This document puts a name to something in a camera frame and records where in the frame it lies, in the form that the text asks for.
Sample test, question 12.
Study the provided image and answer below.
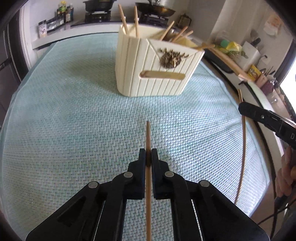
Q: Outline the wooden chopstick two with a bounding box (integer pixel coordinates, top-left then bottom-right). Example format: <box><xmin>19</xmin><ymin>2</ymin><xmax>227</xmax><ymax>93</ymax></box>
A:
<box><xmin>234</xmin><ymin>89</ymin><xmax>246</xmax><ymax>205</ymax></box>

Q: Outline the wooden chopstick one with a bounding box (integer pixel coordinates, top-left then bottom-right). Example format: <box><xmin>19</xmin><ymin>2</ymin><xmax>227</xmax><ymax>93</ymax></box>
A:
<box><xmin>145</xmin><ymin>121</ymin><xmax>152</xmax><ymax>241</ymax></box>

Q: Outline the wooden chopstick six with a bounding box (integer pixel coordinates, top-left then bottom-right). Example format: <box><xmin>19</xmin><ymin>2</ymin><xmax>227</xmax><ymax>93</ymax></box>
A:
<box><xmin>171</xmin><ymin>26</ymin><xmax>194</xmax><ymax>43</ymax></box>

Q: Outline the wooden chopstick five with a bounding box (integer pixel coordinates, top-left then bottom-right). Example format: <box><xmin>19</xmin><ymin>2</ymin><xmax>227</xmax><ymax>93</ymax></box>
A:
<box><xmin>159</xmin><ymin>21</ymin><xmax>175</xmax><ymax>41</ymax></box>

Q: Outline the wooden chopstick three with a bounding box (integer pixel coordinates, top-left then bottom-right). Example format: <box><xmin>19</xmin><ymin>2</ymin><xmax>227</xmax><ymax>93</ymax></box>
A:
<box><xmin>118</xmin><ymin>4</ymin><xmax>129</xmax><ymax>35</ymax></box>

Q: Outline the wooden chopstick four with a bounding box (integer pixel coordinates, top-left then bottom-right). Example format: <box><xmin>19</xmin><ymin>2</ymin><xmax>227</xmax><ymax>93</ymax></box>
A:
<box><xmin>134</xmin><ymin>6</ymin><xmax>140</xmax><ymax>39</ymax></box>

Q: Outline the person's right hand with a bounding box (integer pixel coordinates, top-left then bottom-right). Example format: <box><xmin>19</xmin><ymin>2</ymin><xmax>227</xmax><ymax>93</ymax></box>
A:
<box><xmin>275</xmin><ymin>146</ymin><xmax>295</xmax><ymax>197</ymax></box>

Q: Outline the yellow snack packet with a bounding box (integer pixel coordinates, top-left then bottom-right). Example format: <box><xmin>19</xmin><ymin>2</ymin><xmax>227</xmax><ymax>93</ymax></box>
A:
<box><xmin>247</xmin><ymin>65</ymin><xmax>261</xmax><ymax>82</ymax></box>

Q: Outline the wooden cutting board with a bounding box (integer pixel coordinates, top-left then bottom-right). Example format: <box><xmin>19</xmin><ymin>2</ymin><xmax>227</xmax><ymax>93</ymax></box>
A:
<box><xmin>201</xmin><ymin>43</ymin><xmax>252</xmax><ymax>81</ymax></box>

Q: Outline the white knife block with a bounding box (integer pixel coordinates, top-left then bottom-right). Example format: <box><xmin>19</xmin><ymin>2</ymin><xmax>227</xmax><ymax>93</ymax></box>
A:
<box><xmin>241</xmin><ymin>41</ymin><xmax>261</xmax><ymax>68</ymax></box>

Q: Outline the yellow green cloth bundle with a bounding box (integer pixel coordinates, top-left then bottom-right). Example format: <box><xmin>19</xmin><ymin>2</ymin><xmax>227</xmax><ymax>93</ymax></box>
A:
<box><xmin>215</xmin><ymin>39</ymin><xmax>248</xmax><ymax>59</ymax></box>

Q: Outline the light blue woven mat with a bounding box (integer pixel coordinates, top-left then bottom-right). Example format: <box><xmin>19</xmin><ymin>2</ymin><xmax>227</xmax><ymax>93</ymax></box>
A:
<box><xmin>1</xmin><ymin>33</ymin><xmax>270</xmax><ymax>240</ymax></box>

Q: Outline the cream ribbed utensil holder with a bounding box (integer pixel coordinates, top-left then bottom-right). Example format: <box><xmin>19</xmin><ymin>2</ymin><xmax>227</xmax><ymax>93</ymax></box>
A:
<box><xmin>115</xmin><ymin>24</ymin><xmax>205</xmax><ymax>97</ymax></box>

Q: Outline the dark glass kettle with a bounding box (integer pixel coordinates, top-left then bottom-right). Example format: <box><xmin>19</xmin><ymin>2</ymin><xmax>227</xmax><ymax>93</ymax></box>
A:
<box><xmin>177</xmin><ymin>14</ymin><xmax>192</xmax><ymax>29</ymax></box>

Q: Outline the black wok glass lid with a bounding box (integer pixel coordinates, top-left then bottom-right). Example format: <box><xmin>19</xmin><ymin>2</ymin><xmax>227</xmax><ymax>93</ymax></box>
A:
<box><xmin>135</xmin><ymin>3</ymin><xmax>175</xmax><ymax>18</ymax></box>

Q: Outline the black gas stove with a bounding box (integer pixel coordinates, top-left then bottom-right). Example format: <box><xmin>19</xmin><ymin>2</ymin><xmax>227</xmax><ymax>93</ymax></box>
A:
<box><xmin>70</xmin><ymin>11</ymin><xmax>169</xmax><ymax>27</ymax></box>

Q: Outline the white spice jar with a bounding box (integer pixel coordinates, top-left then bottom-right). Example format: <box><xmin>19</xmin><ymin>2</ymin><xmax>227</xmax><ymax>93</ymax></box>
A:
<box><xmin>38</xmin><ymin>20</ymin><xmax>47</xmax><ymax>38</ymax></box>

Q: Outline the black pot red lid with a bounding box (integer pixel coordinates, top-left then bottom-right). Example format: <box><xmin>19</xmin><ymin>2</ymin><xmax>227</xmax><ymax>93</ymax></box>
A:
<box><xmin>83</xmin><ymin>0</ymin><xmax>115</xmax><ymax>13</ymax></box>

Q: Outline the sauce bottles group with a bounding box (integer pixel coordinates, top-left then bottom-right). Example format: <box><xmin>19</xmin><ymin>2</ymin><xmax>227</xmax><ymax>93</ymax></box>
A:
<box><xmin>56</xmin><ymin>1</ymin><xmax>74</xmax><ymax>24</ymax></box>

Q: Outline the grey double door refrigerator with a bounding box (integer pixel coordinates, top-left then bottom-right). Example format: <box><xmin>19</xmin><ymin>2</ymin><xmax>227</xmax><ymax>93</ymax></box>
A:
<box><xmin>0</xmin><ymin>13</ymin><xmax>28</xmax><ymax>125</ymax></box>

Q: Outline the black cable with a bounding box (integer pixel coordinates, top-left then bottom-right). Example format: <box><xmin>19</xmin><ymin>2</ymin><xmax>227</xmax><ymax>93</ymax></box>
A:
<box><xmin>256</xmin><ymin>196</ymin><xmax>296</xmax><ymax>239</ymax></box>

